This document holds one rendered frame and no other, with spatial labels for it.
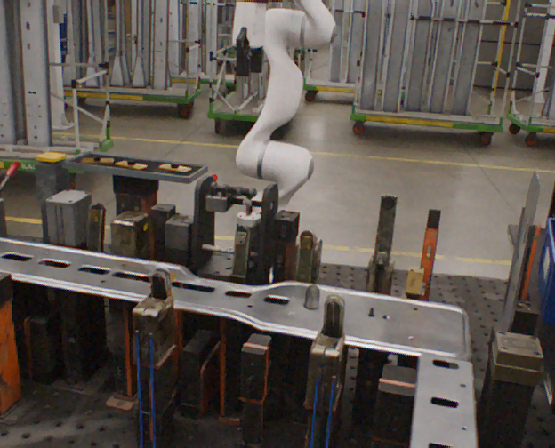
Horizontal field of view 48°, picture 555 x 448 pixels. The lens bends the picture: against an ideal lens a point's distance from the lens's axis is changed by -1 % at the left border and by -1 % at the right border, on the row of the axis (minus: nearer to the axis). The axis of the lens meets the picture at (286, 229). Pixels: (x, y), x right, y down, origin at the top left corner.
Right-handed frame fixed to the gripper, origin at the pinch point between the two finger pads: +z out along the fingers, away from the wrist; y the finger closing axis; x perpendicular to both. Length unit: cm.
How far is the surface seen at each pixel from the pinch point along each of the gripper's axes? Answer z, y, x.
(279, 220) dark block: 33.4, 6.4, 11.0
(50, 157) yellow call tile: 29, -5, -59
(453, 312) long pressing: 45, 16, 53
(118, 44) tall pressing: 53, -660, -406
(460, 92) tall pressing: 82, -709, 56
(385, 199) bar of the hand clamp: 23.2, 11.4, 35.4
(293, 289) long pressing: 45, 18, 18
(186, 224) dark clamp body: 37.1, 8.3, -12.0
